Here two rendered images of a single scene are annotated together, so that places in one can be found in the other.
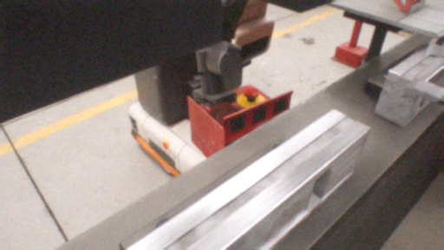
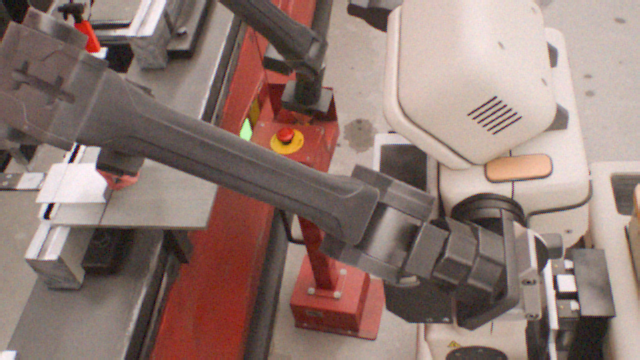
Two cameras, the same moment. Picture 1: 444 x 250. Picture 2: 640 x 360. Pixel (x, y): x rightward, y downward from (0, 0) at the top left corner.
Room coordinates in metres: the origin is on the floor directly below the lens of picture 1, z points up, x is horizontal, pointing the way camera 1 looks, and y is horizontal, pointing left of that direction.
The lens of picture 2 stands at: (1.58, -0.59, 1.86)
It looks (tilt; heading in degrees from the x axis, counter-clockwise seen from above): 50 degrees down; 147
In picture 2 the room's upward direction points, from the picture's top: 12 degrees counter-clockwise
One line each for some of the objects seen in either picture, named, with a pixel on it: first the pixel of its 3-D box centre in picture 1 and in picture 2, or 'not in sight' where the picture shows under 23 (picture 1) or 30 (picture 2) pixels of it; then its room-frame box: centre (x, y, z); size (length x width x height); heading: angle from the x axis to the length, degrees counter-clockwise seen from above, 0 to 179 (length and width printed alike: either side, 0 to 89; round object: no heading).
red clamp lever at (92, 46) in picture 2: not in sight; (80, 29); (0.58, -0.35, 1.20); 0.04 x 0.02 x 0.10; 41
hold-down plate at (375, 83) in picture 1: (408, 68); (123, 201); (0.65, -0.44, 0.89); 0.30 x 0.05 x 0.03; 131
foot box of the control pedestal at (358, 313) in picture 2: not in sight; (339, 294); (0.67, -0.03, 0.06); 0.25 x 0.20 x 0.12; 34
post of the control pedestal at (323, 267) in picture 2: not in sight; (314, 228); (0.64, -0.05, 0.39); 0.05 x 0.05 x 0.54; 34
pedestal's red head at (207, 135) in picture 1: (238, 117); (291, 134); (0.64, -0.05, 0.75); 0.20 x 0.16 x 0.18; 124
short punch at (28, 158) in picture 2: not in sight; (28, 129); (0.63, -0.50, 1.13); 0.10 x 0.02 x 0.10; 131
